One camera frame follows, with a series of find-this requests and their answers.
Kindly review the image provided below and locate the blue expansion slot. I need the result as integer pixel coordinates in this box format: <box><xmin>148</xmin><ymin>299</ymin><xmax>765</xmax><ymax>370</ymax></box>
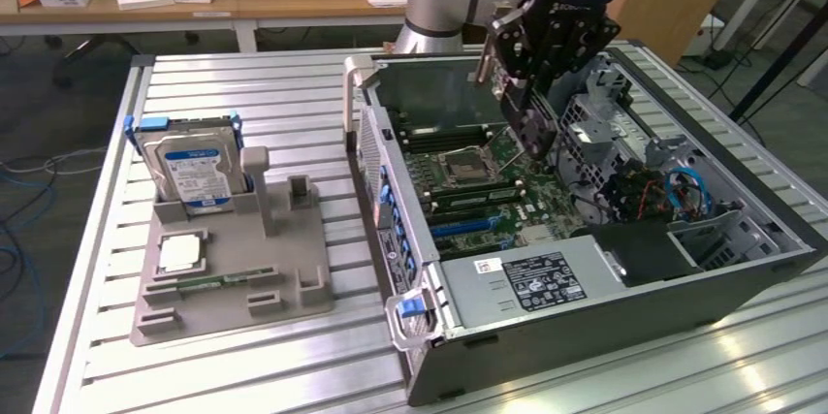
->
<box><xmin>428</xmin><ymin>217</ymin><xmax>504</xmax><ymax>239</ymax></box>

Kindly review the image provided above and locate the hard disk with blue caddy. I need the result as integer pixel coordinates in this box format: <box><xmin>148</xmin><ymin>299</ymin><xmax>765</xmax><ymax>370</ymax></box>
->
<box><xmin>121</xmin><ymin>112</ymin><xmax>244</xmax><ymax>216</ymax></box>

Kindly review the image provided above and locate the green motherboard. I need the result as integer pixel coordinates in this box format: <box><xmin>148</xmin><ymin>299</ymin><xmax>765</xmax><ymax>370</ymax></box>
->
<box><xmin>392</xmin><ymin>112</ymin><xmax>597</xmax><ymax>261</ymax></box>

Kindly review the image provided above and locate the black-labelled RAM stick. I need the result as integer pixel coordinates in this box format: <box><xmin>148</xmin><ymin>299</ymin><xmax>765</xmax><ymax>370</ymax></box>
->
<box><xmin>428</xmin><ymin>185</ymin><xmax>520</xmax><ymax>207</ymax></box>

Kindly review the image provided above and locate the black open PC case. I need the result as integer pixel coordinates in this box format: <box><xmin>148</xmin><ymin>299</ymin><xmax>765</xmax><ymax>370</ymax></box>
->
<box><xmin>341</xmin><ymin>40</ymin><xmax>817</xmax><ymax>408</ymax></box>

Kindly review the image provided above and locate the black Nvidia graphics card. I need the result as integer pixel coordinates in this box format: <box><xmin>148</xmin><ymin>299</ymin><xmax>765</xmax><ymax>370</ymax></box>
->
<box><xmin>475</xmin><ymin>2</ymin><xmax>561</xmax><ymax>162</ymax></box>

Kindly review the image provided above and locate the open metal socket cover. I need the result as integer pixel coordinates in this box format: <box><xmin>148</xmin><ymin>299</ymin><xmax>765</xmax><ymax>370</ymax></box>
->
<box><xmin>484</xmin><ymin>123</ymin><xmax>527</xmax><ymax>164</ymax></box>

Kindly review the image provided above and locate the grey printed parts rack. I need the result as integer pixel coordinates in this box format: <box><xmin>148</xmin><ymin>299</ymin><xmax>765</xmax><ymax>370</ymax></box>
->
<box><xmin>128</xmin><ymin>144</ymin><xmax>339</xmax><ymax>349</ymax></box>

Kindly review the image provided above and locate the CPU socket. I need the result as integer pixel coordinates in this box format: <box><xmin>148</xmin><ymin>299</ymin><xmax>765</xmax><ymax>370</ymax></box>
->
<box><xmin>439</xmin><ymin>146</ymin><xmax>497</xmax><ymax>183</ymax></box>

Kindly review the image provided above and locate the white small floor unit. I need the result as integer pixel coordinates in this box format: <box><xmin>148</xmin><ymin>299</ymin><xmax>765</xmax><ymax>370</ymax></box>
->
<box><xmin>680</xmin><ymin>13</ymin><xmax>727</xmax><ymax>62</ymax></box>

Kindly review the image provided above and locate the metal disk bay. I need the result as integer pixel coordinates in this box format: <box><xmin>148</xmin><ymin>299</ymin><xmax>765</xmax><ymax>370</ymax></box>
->
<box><xmin>556</xmin><ymin>67</ymin><xmax>656</xmax><ymax>169</ymax></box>

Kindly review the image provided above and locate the green RAM stick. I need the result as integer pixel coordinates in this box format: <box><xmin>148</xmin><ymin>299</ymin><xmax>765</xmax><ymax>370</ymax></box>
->
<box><xmin>176</xmin><ymin>271</ymin><xmax>255</xmax><ymax>292</ymax></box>

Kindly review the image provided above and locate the grey power supply unit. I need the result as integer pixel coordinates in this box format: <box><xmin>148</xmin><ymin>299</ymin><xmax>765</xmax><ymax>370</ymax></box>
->
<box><xmin>428</xmin><ymin>234</ymin><xmax>631</xmax><ymax>331</ymax></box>

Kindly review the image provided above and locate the blue data wire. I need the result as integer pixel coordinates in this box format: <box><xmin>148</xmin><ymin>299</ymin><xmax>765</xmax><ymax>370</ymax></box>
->
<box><xmin>665</xmin><ymin>166</ymin><xmax>715</xmax><ymax>219</ymax></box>

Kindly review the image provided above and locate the silver CPU chip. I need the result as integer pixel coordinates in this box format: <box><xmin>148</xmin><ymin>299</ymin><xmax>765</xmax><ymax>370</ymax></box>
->
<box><xmin>157</xmin><ymin>235</ymin><xmax>204</xmax><ymax>274</ymax></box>

